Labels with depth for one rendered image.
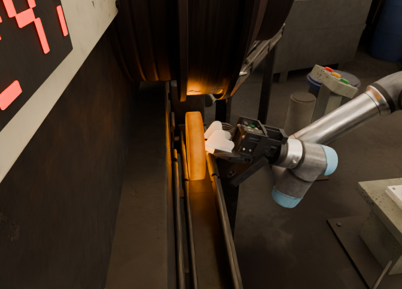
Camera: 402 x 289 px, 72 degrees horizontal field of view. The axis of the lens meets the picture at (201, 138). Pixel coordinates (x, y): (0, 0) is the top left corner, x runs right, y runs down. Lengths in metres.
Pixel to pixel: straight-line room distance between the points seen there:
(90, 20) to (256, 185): 1.49
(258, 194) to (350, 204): 0.47
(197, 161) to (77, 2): 0.44
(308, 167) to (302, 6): 2.18
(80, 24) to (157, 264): 0.21
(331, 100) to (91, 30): 1.38
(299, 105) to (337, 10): 1.77
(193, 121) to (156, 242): 0.34
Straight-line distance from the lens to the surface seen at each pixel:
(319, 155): 0.72
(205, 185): 0.65
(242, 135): 0.62
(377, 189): 1.36
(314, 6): 2.86
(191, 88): 0.40
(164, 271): 0.28
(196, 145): 0.56
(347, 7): 3.13
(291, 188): 0.76
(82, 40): 0.18
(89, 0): 0.21
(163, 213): 0.32
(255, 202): 1.54
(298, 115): 1.42
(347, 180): 1.84
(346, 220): 1.57
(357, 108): 0.87
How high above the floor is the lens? 1.11
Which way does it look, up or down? 35 degrees down
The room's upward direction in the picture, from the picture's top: straight up
